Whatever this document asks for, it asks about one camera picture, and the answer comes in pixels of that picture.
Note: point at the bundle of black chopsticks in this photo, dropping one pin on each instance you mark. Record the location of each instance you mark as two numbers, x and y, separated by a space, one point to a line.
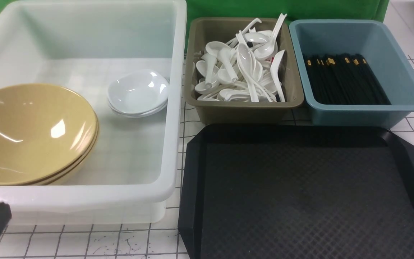
344 79

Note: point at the white sauce dish in tub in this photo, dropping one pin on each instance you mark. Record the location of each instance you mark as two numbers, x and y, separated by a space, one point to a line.
139 94

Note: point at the tan plastic spoon bin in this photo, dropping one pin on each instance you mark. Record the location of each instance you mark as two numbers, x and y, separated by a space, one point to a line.
207 29

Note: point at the white soup spoon left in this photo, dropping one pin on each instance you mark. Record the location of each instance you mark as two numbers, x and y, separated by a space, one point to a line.
227 75

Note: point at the yellow noodle bowl in tub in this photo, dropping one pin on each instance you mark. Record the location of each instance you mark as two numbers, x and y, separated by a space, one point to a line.
46 131

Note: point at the blue plastic chopstick bin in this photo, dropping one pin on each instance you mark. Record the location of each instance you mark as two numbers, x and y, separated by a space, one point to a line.
374 41

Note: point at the white soup spoon upright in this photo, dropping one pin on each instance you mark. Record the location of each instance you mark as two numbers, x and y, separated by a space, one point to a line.
265 51

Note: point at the white soup spoon long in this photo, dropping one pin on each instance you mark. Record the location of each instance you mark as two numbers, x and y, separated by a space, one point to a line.
274 69

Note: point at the white soup spoon centre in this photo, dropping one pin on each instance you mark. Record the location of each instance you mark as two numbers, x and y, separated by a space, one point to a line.
246 63

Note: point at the black textured serving tray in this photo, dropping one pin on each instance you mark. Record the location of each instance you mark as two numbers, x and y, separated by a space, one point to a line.
260 191

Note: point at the large white plastic tub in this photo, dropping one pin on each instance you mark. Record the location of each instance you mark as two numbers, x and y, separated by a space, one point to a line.
85 45

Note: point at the green backdrop cloth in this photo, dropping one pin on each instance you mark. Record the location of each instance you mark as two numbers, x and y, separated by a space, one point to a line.
295 9

